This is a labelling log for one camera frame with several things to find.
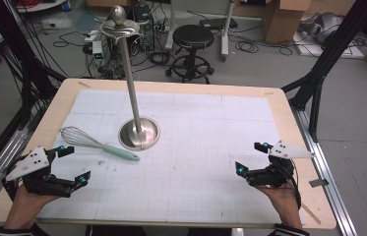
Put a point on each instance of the grey tape strip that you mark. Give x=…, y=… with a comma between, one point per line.
x=318, y=183

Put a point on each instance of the person's right hand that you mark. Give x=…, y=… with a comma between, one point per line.
x=281, y=205

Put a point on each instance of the thin wooden strip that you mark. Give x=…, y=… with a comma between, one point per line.
x=311, y=213

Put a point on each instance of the black metal frame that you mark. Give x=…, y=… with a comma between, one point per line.
x=28, y=78
x=322, y=65

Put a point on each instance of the person's left hand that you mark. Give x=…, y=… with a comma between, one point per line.
x=28, y=206

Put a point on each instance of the black computer tower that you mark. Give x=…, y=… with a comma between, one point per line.
x=147, y=31

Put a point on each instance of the person's dark clothing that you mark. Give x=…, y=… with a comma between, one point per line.
x=158, y=231

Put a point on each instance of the black round stool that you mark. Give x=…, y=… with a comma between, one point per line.
x=193, y=36

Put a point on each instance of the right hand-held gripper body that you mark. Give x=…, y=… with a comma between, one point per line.
x=276, y=172

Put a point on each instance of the steel utensil stand with hooks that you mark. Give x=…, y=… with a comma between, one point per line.
x=131, y=85

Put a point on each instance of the flat black device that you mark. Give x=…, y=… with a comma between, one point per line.
x=218, y=23

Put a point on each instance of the white grid mat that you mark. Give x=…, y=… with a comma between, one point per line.
x=204, y=147

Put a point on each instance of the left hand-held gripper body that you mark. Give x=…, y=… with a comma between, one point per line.
x=27, y=163

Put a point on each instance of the large cardboard box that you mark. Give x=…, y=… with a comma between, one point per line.
x=282, y=23

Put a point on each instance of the grey bag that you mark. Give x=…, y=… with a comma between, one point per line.
x=323, y=26

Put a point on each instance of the white floor board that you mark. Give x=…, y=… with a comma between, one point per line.
x=351, y=52

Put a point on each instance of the small white device with display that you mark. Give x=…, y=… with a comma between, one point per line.
x=97, y=49

